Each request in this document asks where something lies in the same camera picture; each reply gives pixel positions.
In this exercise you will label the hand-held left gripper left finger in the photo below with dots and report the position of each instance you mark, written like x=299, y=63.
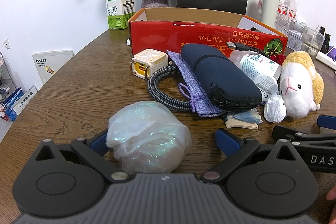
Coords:
x=97, y=142

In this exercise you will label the navy zip case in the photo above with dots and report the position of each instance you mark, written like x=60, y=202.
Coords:
x=223, y=77

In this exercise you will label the clear glass cup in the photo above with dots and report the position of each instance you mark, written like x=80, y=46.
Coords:
x=312, y=41

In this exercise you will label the white printed box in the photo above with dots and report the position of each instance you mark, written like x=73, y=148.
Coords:
x=25, y=99

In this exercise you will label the blue beige cloth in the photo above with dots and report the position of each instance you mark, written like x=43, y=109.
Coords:
x=242, y=119

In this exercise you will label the iridescent sheer plastic bag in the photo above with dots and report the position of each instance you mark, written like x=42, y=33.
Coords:
x=147, y=134

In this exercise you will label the crumpled white tissue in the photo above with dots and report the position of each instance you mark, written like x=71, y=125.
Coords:
x=274, y=108

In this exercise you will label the white yellow plush sheep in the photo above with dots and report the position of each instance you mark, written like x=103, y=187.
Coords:
x=298, y=87

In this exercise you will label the person's right hand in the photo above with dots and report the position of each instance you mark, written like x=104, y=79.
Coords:
x=331, y=193

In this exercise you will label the small black device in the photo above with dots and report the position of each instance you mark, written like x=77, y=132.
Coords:
x=326, y=43

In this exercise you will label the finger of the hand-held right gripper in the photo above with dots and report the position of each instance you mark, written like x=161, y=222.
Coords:
x=296, y=134
x=326, y=122

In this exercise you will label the white tin box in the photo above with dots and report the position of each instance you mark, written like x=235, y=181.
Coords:
x=294, y=37

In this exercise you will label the red cardboard box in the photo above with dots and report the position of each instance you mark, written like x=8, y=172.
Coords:
x=199, y=35

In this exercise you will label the clear water bottle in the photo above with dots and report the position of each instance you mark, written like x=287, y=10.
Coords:
x=291, y=7
x=281, y=10

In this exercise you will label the white wall panel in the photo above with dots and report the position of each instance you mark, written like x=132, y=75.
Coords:
x=52, y=64

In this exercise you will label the white labelled bottle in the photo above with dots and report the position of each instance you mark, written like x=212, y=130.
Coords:
x=254, y=62

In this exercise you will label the white yellow cube charger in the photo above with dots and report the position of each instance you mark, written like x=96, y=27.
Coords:
x=148, y=63

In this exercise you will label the white round device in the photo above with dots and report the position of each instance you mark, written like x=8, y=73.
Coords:
x=299, y=22

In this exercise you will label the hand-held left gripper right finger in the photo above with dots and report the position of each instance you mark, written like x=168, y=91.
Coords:
x=226, y=140

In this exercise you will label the white wall socket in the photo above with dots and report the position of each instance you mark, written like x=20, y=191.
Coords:
x=7, y=43

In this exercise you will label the white power strip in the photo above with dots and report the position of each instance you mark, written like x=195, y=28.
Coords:
x=328, y=57

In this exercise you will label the white thermos bottle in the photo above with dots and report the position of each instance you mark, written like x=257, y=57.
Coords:
x=269, y=3

